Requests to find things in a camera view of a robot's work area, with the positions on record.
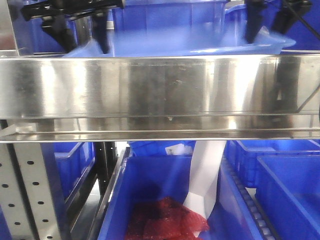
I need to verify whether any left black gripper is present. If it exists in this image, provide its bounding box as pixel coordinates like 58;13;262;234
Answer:
21;0;125;54

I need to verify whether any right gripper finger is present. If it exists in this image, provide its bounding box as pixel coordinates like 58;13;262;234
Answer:
244;0;264;43
271;0;313;34

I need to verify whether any blue plastic tray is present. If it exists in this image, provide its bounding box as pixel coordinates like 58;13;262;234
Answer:
65;24;296;58

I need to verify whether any blue bin upper shelf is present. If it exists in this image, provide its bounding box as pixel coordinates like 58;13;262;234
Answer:
112;0;227;33

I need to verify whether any stainless steel shelf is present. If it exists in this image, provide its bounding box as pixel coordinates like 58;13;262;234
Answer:
0;54;320;143

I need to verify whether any blue bin lower left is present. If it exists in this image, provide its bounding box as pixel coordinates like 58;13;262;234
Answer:
53;141;96;201

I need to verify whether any blue bin lower right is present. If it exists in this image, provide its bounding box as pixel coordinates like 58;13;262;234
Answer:
224;139;320;240

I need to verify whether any blue bin with red mesh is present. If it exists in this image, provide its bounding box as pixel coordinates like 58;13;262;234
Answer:
98;156;263;240

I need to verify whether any red mesh bag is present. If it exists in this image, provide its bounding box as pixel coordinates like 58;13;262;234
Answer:
124;197;210;240

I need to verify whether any perforated steel shelf post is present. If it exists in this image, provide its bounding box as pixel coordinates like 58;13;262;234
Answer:
0;143;71;240

